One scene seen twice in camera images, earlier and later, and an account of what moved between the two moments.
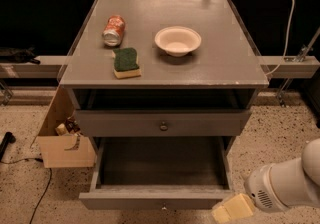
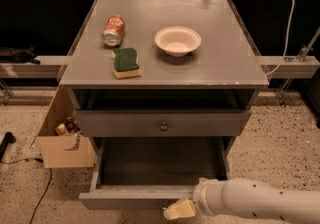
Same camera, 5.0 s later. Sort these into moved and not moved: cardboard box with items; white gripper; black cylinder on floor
Moved: white gripper
Not moved: black cylinder on floor; cardboard box with items
